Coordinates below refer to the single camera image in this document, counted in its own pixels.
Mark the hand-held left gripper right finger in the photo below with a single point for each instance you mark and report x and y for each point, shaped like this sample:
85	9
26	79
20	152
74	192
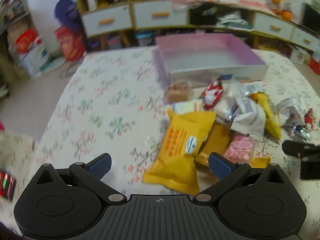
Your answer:
220	166

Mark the clear white cracker roll packet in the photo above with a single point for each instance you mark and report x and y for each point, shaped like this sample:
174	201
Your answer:
225	107

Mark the pale yellow snack packet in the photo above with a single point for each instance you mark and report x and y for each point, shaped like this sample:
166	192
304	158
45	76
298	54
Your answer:
187	106

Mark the pink snack packet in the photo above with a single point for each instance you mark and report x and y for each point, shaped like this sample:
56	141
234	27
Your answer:
238	147

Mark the orange and white snack packet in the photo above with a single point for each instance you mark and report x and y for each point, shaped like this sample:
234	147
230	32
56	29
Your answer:
250	88

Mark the silver and blue snack packet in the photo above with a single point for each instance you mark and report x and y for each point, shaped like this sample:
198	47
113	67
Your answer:
300	130

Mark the cluttered storage shelf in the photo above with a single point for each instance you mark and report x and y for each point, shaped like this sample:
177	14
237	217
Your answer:
15	7

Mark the long yellow snack packet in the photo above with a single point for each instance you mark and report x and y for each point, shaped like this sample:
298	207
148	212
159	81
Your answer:
270	120

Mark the purple hat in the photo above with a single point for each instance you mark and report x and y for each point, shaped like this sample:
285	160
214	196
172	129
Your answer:
68	12

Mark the black monitor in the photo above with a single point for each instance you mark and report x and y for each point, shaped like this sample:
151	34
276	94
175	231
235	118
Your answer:
312	16

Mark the dark device with red lights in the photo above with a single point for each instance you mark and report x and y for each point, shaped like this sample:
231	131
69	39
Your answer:
7	185

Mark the stack of papers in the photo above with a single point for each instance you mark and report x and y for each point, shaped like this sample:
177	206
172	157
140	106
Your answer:
233	21

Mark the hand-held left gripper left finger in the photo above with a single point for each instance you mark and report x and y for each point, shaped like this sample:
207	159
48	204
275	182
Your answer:
101	166

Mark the pink and silver cardboard box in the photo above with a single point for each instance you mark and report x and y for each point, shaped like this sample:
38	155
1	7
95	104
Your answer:
200	75

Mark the red and white snack packet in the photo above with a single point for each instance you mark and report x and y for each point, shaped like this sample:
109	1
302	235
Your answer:
212	93

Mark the white printed snack packet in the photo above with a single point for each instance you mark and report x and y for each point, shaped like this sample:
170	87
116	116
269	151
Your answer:
250	120

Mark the brown cracker packet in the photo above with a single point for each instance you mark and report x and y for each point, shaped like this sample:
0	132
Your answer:
177	92

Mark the low wooden cabinet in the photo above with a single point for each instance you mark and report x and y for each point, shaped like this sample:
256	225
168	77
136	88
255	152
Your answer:
250	33

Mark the white printed carton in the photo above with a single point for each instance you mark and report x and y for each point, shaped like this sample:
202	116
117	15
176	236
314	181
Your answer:
298	56

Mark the dark yellow snack packet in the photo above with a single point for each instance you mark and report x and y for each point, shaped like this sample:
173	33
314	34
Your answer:
217	140

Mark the small red candy packet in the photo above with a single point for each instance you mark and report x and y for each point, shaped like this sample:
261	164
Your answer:
310	117

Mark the red gift bag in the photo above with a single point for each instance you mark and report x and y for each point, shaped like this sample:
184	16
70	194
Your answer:
71	45

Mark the red plastic bag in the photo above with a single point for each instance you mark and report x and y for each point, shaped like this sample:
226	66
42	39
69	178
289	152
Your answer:
27	41

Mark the yellow snack packet oval label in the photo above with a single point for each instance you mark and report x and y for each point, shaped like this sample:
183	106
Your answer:
175	160

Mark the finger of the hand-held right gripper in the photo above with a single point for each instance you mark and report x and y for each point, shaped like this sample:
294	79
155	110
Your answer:
295	147

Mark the white woven sack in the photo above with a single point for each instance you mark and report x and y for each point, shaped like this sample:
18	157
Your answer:
36	60

